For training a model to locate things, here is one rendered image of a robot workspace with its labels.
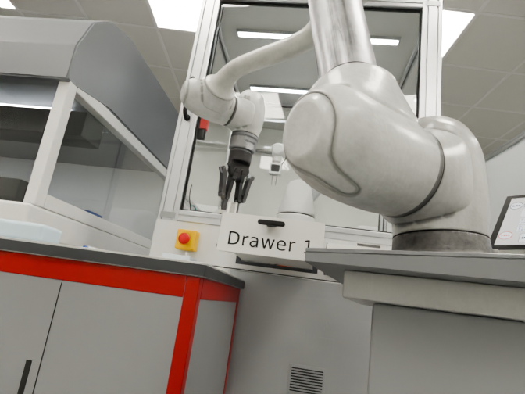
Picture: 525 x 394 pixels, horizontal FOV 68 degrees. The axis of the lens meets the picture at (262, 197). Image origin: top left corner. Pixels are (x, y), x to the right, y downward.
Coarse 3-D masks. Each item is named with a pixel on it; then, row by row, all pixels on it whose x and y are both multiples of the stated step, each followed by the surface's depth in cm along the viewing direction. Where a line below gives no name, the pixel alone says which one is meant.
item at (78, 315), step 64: (0, 256) 87; (64, 256) 84; (128, 256) 83; (0, 320) 83; (64, 320) 82; (128, 320) 81; (192, 320) 79; (0, 384) 80; (64, 384) 79; (128, 384) 77; (192, 384) 85
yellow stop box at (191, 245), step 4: (180, 232) 141; (184, 232) 141; (188, 232) 141; (192, 232) 141; (196, 232) 141; (192, 236) 140; (196, 236) 141; (176, 240) 141; (192, 240) 140; (196, 240) 141; (176, 244) 140; (180, 244) 140; (184, 244) 140; (188, 244) 140; (192, 244) 140; (196, 244) 142; (176, 248) 140; (180, 248) 140; (184, 248) 140; (188, 248) 139; (192, 248) 139; (196, 248) 142
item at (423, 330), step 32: (352, 288) 57; (384, 288) 55; (416, 288) 54; (448, 288) 52; (480, 288) 51; (512, 288) 50; (384, 320) 58; (416, 320) 56; (448, 320) 55; (480, 320) 54; (512, 320) 53; (384, 352) 56; (416, 352) 55; (448, 352) 54; (480, 352) 53; (512, 352) 52; (384, 384) 55; (416, 384) 54; (448, 384) 53; (480, 384) 52; (512, 384) 51
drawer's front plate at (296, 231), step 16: (224, 224) 110; (240, 224) 110; (256, 224) 109; (288, 224) 108; (304, 224) 108; (320, 224) 108; (224, 240) 109; (240, 240) 109; (256, 240) 108; (272, 240) 108; (288, 240) 107; (304, 240) 107; (320, 240) 106; (272, 256) 107; (288, 256) 106; (304, 256) 106
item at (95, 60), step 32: (0, 32) 149; (32, 32) 148; (64, 32) 147; (96, 32) 153; (0, 64) 143; (32, 64) 142; (64, 64) 140; (96, 64) 155; (128, 64) 181; (64, 96) 140; (96, 96) 158; (128, 96) 184; (160, 96) 220; (64, 128) 141; (128, 128) 188; (160, 128) 224; (160, 160) 229; (32, 192) 130; (64, 224) 146; (96, 224) 168
